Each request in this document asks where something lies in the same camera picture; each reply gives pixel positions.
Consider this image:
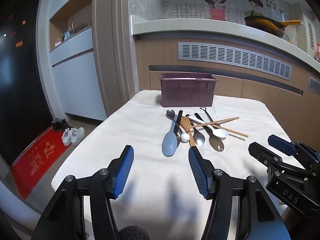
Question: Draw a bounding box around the black handle brown spoon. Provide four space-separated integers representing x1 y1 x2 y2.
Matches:
195 113 225 152

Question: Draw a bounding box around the smiley handle steel spoon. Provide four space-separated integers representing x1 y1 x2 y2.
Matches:
193 128 205 146

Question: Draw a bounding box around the light blue rice spoon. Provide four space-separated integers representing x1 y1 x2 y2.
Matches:
162 119 177 157

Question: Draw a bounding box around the white ceramic soup spoon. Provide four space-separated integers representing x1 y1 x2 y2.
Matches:
186 115 229 139

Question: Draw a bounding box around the wooden spoon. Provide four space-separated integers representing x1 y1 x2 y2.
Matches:
180 116 196 147

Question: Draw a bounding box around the black handle steel spoon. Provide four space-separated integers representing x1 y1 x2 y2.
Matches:
167 109 188 142

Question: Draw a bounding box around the white kitchen countertop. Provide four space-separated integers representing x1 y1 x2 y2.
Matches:
130 15 319 71

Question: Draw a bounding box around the white table cloth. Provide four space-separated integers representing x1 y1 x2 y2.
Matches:
51 90 289 239

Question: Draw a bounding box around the white sneaker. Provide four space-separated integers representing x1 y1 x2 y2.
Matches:
61 128 72 147
71 127 86 146

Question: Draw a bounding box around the purple plastic utensil caddy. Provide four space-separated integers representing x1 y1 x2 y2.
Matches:
159 73 217 107

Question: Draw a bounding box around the red door mat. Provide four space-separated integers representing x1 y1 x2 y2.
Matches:
10 128 68 199

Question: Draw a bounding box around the black refrigerator door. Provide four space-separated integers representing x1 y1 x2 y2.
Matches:
1 0 52 166

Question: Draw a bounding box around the grey ventilation grille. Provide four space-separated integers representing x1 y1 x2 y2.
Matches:
178 42 292 81

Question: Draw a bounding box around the white cabinet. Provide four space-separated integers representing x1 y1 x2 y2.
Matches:
36 0 107 121

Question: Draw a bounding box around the brown wok with handle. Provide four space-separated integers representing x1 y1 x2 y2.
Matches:
244 16 305 38

